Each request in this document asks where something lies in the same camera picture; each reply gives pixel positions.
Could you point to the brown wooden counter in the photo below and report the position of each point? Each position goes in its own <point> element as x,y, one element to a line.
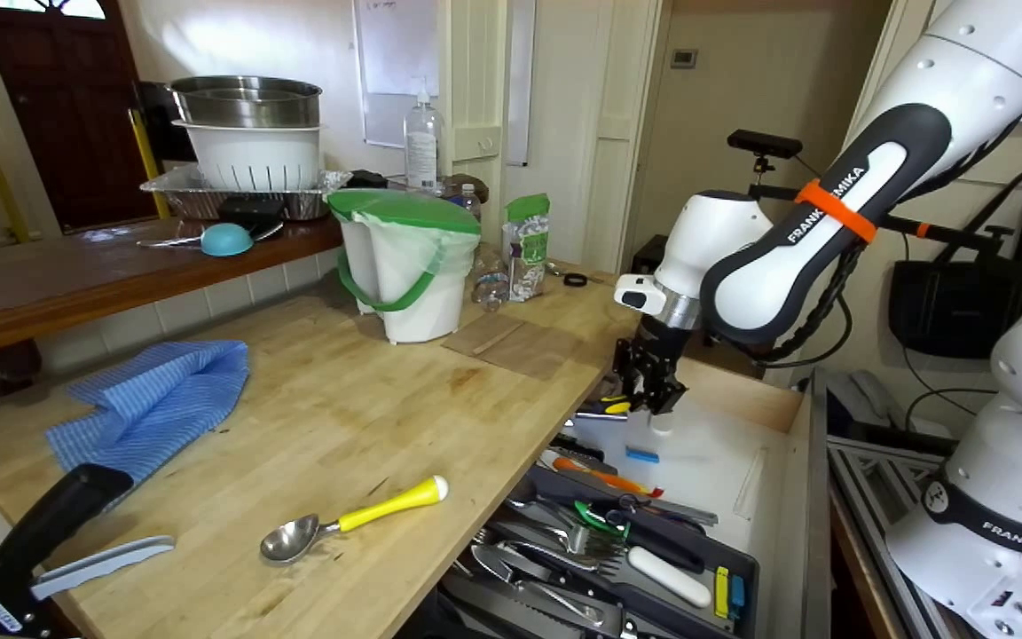
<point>87,279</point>

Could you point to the white colander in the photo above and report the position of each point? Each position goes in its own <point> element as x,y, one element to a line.
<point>251,154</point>

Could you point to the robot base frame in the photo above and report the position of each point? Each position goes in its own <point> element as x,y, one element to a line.
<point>888,521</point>

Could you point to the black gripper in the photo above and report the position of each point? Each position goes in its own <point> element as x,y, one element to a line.
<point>659,344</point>

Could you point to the black bag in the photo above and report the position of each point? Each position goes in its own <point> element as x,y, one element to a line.
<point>961,310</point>

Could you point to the blue plastic piece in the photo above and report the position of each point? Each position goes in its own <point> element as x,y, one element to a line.
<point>640,453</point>

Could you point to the yellow flat utensil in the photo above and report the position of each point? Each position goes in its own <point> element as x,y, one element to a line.
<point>723,589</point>

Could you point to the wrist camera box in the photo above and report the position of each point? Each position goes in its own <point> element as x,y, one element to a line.
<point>640,295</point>

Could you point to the black clamp tool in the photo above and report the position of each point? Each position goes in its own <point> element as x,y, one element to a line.
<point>61,509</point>

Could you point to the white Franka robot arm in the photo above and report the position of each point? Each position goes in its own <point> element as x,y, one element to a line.
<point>795,271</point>

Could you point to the black stool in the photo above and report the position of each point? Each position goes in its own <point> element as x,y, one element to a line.
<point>652,254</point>

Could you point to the yellow black Stanley screwdriver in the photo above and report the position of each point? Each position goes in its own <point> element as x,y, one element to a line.
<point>620,407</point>

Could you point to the open wooden drawer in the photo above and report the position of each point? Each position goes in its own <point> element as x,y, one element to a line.
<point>772,472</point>

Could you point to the small clear glass jar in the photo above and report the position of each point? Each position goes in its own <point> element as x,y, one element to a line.
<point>487,284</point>

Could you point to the dark red door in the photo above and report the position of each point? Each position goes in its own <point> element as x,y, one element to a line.
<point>61,107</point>

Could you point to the metal mixing bowl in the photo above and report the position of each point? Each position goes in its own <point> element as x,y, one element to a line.
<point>248,102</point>

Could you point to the tall clear glass bottle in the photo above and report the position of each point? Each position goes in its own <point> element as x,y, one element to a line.
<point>423,143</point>

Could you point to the blue cloth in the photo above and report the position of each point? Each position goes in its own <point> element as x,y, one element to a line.
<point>152,402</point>

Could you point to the blue bowl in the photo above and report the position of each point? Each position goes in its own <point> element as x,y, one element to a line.
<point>230,238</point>

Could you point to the black bicycle seat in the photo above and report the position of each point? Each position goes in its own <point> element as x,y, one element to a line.
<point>766,140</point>

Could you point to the drawer of utensils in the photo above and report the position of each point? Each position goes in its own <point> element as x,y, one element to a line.
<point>604,580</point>

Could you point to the wall thermostat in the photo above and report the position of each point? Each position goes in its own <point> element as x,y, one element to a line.
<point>687,58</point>

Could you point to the white bin green lid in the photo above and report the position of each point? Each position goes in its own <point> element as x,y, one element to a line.
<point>416,271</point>

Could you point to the green snack bag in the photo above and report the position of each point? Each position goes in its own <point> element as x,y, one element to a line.
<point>526,249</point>

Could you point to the white wall board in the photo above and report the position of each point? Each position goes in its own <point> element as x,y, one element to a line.
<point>399,58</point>

